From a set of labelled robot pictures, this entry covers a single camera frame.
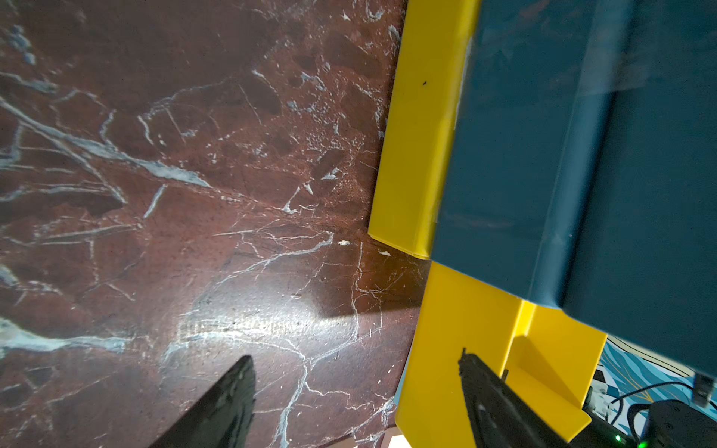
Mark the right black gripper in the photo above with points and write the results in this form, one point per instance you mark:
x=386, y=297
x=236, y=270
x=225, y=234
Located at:
x=661, y=424

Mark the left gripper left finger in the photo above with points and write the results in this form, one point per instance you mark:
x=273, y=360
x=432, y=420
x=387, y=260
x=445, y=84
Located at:
x=222, y=417

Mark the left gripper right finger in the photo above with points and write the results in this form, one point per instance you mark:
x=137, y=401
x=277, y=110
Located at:
x=498, y=417

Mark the teal yellow drawer cabinet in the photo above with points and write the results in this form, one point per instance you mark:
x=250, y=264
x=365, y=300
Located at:
x=555, y=162

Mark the pink sticky note left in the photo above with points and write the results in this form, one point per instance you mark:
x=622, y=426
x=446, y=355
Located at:
x=395, y=441

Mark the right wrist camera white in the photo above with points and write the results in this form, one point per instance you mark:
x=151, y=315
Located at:
x=600, y=399

